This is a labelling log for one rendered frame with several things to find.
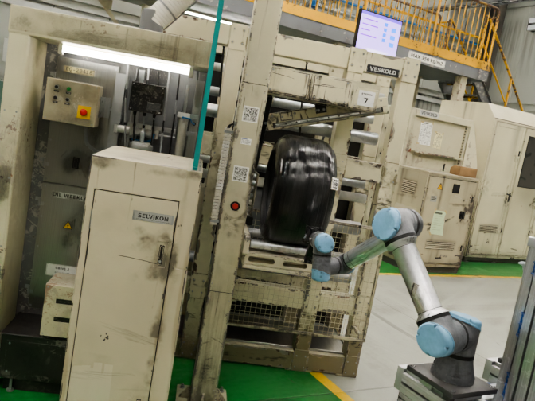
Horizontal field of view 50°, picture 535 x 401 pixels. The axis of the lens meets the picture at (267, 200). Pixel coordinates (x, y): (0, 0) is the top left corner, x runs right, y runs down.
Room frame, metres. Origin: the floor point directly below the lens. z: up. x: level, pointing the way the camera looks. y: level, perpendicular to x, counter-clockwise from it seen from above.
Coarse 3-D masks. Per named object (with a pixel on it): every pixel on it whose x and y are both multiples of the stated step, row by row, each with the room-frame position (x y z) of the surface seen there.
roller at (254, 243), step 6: (252, 240) 2.70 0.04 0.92; (258, 240) 2.70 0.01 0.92; (252, 246) 2.69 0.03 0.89; (258, 246) 2.69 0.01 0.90; (264, 246) 2.70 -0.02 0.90; (270, 246) 2.70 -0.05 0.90; (276, 246) 2.71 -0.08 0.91; (282, 246) 2.71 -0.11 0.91; (288, 246) 2.72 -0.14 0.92; (294, 246) 2.73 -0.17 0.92; (300, 246) 2.74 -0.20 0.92; (282, 252) 2.72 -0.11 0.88; (288, 252) 2.72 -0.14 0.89; (294, 252) 2.72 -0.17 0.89; (300, 252) 2.72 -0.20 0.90
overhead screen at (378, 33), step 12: (360, 12) 6.43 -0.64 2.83; (372, 12) 6.49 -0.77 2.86; (360, 24) 6.43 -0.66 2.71; (372, 24) 6.51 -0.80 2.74; (384, 24) 6.59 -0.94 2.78; (396, 24) 6.68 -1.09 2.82; (360, 36) 6.44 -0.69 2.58; (372, 36) 6.52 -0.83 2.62; (384, 36) 6.61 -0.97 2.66; (396, 36) 6.69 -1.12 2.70; (372, 48) 6.54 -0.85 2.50; (384, 48) 6.62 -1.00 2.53; (396, 48) 6.71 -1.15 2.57
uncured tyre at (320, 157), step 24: (288, 144) 2.72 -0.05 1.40; (312, 144) 2.76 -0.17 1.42; (288, 168) 2.62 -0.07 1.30; (312, 168) 2.64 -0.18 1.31; (336, 168) 2.71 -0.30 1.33; (264, 192) 3.04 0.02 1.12; (288, 192) 2.59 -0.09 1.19; (312, 192) 2.60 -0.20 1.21; (264, 216) 2.95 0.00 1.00; (288, 216) 2.60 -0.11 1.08; (312, 216) 2.61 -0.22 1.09; (288, 240) 2.70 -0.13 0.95
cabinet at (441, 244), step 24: (408, 168) 7.08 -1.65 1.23; (408, 192) 7.00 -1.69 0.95; (432, 192) 6.85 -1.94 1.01; (456, 192) 7.04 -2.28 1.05; (432, 216) 6.89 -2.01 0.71; (456, 216) 7.09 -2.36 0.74; (432, 240) 6.94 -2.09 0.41; (456, 240) 7.14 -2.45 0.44; (432, 264) 6.99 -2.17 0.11; (456, 264) 7.20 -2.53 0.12
